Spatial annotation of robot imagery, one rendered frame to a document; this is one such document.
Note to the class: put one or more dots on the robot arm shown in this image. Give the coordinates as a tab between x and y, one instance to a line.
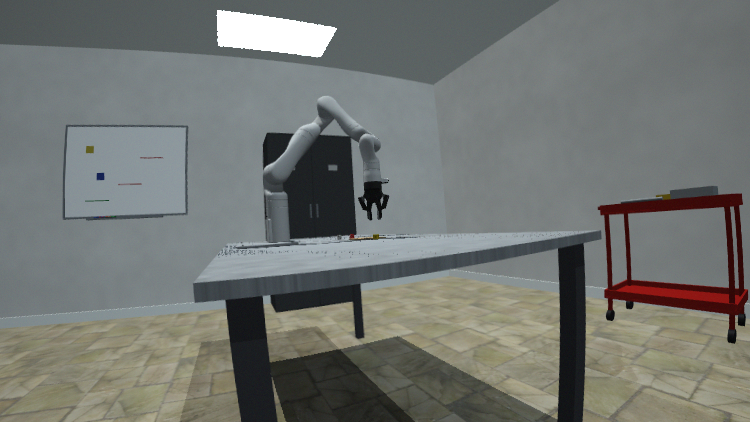
277	223

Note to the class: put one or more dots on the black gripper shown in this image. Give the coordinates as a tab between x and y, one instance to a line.
373	194

